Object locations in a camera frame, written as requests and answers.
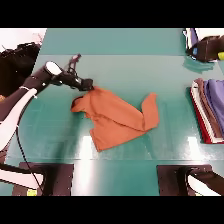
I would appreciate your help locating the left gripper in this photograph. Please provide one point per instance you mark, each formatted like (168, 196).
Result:
(82, 84)

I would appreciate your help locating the orange T-shirt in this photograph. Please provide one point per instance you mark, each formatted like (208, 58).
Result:
(113, 120)

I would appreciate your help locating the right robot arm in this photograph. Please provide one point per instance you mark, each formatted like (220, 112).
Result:
(210, 181)

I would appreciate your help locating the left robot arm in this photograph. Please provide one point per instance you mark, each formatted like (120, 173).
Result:
(20, 100)

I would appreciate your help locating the black garment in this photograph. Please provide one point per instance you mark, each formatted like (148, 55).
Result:
(16, 66)

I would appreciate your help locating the black mounting plate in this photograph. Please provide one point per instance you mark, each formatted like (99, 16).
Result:
(56, 178)
(170, 180)

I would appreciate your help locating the red garment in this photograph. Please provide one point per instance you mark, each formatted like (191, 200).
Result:
(200, 120)

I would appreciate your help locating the white garment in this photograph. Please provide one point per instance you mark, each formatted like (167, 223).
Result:
(204, 116)

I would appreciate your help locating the brown garment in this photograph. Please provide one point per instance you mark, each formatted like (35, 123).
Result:
(208, 106)

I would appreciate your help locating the purple garment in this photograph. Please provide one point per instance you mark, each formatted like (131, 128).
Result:
(216, 100)

